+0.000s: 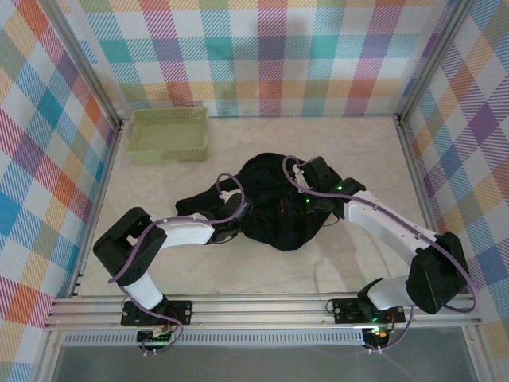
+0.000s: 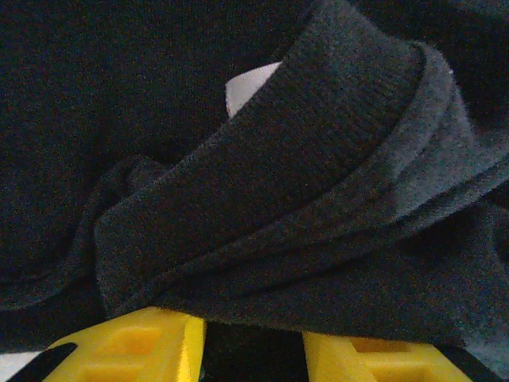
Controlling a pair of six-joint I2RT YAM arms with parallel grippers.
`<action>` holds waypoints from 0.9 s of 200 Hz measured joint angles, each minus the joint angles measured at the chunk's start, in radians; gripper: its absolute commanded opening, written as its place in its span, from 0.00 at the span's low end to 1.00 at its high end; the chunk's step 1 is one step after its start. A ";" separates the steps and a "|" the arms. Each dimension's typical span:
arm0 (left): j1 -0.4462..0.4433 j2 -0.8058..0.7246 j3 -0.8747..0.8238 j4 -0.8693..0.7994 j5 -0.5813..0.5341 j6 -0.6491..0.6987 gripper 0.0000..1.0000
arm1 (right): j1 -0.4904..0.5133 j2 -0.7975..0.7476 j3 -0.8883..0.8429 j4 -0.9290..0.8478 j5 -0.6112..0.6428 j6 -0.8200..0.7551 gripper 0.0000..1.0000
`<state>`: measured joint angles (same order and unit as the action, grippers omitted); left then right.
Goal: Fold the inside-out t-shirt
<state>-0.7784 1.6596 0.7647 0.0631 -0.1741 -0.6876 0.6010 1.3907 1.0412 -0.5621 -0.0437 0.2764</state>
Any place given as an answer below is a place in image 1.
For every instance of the black t-shirt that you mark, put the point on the black t-shirt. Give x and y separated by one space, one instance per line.
278 235

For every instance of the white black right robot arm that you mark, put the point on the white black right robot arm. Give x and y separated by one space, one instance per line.
381 215

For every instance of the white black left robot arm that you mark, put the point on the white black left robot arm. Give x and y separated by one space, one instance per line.
187 232

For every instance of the green plastic basket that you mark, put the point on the green plastic basket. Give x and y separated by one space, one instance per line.
167 135

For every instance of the grey metal base panel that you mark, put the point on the grey metal base panel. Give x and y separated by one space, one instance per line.
258 366

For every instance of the aluminium table side rail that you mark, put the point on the aluminium table side rail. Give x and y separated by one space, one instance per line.
409 151
99 199

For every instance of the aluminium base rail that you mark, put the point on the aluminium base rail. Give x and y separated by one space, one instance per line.
258 310

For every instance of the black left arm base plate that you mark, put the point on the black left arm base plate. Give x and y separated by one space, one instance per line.
183 312

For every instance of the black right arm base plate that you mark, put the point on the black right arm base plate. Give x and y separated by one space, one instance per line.
346 310

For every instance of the aluminium corner post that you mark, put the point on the aluminium corner post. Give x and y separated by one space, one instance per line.
88 67
433 59

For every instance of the aluminium frame leg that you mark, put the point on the aluminium frame leg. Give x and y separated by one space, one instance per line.
483 358
47 358

